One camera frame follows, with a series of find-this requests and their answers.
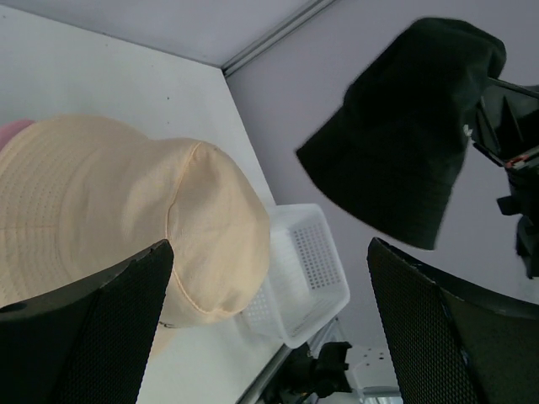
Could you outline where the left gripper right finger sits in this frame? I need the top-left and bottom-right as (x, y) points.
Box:
(367, 238), (538, 403)

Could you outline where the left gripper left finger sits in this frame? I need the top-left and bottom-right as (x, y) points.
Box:
(1, 240), (173, 403)

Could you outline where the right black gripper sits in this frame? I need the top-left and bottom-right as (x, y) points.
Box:
(472, 78), (538, 279)

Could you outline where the black and beige hat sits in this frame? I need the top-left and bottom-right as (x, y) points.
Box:
(296, 17), (506, 250)

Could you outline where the beige bucket hat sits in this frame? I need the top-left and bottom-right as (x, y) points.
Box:
(1, 115), (270, 356)

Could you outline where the pink bucket hat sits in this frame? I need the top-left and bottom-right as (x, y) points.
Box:
(0, 120), (34, 149)

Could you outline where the white plastic basket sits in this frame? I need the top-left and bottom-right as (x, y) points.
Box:
(242, 204), (350, 348)

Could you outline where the aluminium mounting rail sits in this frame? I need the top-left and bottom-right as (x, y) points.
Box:
(237, 315), (342, 404)

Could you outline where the right aluminium frame post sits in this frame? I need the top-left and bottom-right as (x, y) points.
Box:
(221, 0), (336, 78)

